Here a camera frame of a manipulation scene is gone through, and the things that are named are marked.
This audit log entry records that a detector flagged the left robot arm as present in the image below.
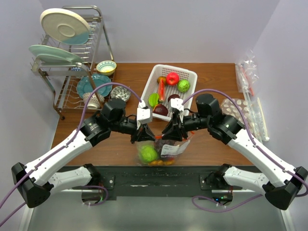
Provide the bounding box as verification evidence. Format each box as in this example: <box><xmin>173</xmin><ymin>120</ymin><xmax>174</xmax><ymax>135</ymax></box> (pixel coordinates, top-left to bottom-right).
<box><xmin>11</xmin><ymin>99</ymin><xmax>155</xmax><ymax>208</ymax></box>

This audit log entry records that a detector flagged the large cream teal plate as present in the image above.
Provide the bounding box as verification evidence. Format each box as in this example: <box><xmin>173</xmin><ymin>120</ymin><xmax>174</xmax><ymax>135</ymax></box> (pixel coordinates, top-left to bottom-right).
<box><xmin>40</xmin><ymin>8</ymin><xmax>91</xmax><ymax>45</ymax></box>

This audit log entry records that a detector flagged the small brown kiwi fruit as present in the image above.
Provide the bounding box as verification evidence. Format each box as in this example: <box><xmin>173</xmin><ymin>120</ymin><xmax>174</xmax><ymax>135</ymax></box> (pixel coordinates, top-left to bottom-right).
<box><xmin>157</xmin><ymin>76</ymin><xmax>167</xmax><ymax>85</ymax></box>

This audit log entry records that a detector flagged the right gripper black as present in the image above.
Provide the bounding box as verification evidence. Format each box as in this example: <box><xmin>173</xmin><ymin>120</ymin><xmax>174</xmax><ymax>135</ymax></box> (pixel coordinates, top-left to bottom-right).
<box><xmin>162</xmin><ymin>111</ymin><xmax>211</xmax><ymax>141</ymax></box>

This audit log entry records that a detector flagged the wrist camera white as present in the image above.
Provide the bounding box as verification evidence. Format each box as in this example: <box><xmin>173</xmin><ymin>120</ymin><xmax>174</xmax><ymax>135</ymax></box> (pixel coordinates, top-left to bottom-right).
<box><xmin>136</xmin><ymin>100</ymin><xmax>153</xmax><ymax>127</ymax></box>
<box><xmin>168</xmin><ymin>98</ymin><xmax>184</xmax><ymax>120</ymax></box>

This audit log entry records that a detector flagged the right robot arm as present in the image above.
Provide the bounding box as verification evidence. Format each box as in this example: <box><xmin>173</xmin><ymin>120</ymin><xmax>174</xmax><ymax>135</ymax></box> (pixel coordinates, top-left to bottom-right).
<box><xmin>162</xmin><ymin>94</ymin><xmax>308</xmax><ymax>210</ymax></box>

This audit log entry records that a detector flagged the red apple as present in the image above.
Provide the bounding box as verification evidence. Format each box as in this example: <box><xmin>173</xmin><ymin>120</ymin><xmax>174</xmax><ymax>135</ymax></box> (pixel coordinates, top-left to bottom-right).
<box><xmin>166</xmin><ymin>72</ymin><xmax>180</xmax><ymax>86</ymax></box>

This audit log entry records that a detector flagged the white plastic basket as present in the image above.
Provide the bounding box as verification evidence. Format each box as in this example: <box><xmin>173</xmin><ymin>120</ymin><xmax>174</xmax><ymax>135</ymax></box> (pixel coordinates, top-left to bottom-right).
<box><xmin>141</xmin><ymin>64</ymin><xmax>198</xmax><ymax>109</ymax></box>

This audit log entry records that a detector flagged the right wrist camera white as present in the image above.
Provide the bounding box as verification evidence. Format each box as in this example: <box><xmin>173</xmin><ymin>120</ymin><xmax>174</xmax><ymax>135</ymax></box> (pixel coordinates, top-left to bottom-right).
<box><xmin>168</xmin><ymin>98</ymin><xmax>184</xmax><ymax>120</ymax></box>

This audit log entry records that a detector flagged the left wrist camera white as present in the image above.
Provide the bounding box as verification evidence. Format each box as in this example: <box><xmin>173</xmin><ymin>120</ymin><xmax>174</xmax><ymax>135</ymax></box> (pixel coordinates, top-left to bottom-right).
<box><xmin>136</xmin><ymin>100</ymin><xmax>153</xmax><ymax>127</ymax></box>

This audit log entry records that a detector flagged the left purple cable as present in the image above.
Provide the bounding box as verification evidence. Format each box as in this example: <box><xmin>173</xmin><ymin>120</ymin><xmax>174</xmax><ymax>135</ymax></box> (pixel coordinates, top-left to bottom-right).
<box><xmin>0</xmin><ymin>83</ymin><xmax>145</xmax><ymax>231</ymax></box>

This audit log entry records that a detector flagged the polka dot plastic bag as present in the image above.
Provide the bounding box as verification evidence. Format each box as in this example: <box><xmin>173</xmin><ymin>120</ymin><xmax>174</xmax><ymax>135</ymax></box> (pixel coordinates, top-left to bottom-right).
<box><xmin>220</xmin><ymin>98</ymin><xmax>255</xmax><ymax>136</ymax></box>

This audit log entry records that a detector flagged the pale green plate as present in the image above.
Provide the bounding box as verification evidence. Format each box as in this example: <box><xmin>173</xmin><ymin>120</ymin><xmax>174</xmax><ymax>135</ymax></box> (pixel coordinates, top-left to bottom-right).
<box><xmin>28</xmin><ymin>45</ymin><xmax>81</xmax><ymax>59</ymax></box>
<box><xmin>37</xmin><ymin>55</ymin><xmax>83</xmax><ymax>64</ymax></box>

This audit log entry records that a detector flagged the dark grapes bunch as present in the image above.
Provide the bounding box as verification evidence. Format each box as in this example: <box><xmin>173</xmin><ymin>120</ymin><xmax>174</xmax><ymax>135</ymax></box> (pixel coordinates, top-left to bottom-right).
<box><xmin>154</xmin><ymin>139</ymin><xmax>175</xmax><ymax>152</ymax></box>

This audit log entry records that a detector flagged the grey patterned bowl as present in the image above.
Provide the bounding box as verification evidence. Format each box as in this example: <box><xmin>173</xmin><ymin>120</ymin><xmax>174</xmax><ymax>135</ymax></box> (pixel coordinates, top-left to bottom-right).
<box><xmin>82</xmin><ymin>92</ymin><xmax>104</xmax><ymax>109</ymax></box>

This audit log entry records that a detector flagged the stack of clear bags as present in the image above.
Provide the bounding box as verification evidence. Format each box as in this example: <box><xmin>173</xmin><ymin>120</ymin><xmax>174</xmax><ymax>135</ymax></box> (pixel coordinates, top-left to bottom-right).
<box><xmin>235</xmin><ymin>50</ymin><xmax>270</xmax><ymax>143</ymax></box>

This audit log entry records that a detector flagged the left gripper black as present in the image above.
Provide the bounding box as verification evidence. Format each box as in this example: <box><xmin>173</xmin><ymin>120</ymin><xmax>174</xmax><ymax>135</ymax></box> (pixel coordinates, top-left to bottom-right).
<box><xmin>110</xmin><ymin>117</ymin><xmax>156</xmax><ymax>144</ymax></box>

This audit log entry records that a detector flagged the large green cabbage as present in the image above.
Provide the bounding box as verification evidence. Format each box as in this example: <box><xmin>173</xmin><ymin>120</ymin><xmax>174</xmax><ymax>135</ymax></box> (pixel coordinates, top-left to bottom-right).
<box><xmin>139</xmin><ymin>145</ymin><xmax>158</xmax><ymax>163</ymax></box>

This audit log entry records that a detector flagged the yellow blue patterned bowl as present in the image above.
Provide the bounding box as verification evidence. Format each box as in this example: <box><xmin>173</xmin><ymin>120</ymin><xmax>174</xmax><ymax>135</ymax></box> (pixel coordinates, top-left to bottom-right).
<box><xmin>96</xmin><ymin>60</ymin><xmax>117</xmax><ymax>76</ymax></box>

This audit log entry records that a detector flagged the clear zip top bag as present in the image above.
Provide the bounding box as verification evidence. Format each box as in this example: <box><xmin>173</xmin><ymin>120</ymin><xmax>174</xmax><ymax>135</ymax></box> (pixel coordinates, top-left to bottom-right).
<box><xmin>136</xmin><ymin>131</ymin><xmax>194</xmax><ymax>166</ymax></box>

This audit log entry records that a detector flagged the teal scalloped plate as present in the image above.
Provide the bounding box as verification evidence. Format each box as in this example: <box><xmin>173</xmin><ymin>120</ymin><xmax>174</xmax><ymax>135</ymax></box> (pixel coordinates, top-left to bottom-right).
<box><xmin>77</xmin><ymin>73</ymin><xmax>112</xmax><ymax>98</ymax></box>

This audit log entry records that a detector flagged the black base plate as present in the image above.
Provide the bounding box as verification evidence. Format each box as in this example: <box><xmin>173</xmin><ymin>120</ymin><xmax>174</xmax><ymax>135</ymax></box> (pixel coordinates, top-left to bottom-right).
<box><xmin>55</xmin><ymin>165</ymin><xmax>244</xmax><ymax>202</ymax></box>

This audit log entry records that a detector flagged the red chili pepper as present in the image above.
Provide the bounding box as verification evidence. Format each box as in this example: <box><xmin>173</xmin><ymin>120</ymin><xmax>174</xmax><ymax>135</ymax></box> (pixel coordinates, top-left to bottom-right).
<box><xmin>157</xmin><ymin>81</ymin><xmax>166</xmax><ymax>102</ymax></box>

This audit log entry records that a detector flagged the metal dish rack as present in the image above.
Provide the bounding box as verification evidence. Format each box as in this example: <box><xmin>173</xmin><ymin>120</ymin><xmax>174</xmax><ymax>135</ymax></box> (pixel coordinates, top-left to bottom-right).
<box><xmin>29</xmin><ymin>5</ymin><xmax>114</xmax><ymax>120</ymax></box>

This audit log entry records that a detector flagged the black white floral bowl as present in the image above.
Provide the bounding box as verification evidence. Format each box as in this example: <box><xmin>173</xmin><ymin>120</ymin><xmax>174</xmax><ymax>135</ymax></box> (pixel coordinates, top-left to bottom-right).
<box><xmin>110</xmin><ymin>86</ymin><xmax>131</xmax><ymax>102</ymax></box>

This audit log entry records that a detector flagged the green leaf vegetable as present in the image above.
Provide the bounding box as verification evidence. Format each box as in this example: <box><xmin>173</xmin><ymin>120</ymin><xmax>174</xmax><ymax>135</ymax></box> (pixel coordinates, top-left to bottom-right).
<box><xmin>148</xmin><ymin>93</ymin><xmax>160</xmax><ymax>108</ymax></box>

